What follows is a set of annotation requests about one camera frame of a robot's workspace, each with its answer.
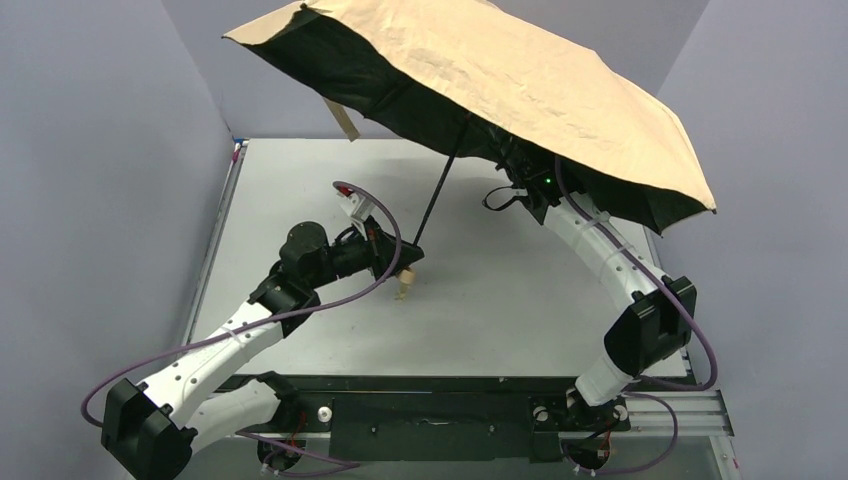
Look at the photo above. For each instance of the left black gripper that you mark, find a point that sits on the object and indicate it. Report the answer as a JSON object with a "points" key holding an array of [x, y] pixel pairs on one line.
{"points": [[382, 248]]}

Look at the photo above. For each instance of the beige umbrella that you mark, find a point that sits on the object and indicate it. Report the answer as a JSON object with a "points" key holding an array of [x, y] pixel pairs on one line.
{"points": [[467, 79]]}

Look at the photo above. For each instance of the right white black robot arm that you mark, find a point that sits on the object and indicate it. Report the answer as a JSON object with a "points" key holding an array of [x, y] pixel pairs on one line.
{"points": [[654, 309]]}

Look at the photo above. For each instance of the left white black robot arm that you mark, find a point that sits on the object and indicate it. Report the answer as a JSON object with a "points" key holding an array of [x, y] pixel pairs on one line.
{"points": [[154, 427]]}

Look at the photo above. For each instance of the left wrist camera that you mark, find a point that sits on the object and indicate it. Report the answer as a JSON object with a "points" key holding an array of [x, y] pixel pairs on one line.
{"points": [[356, 206]]}

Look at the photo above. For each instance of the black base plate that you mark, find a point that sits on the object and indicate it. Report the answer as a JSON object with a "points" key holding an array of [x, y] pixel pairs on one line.
{"points": [[421, 418]]}

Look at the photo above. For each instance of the aluminium frame rail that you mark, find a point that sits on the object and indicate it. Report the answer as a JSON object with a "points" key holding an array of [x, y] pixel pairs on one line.
{"points": [[661, 413]]}

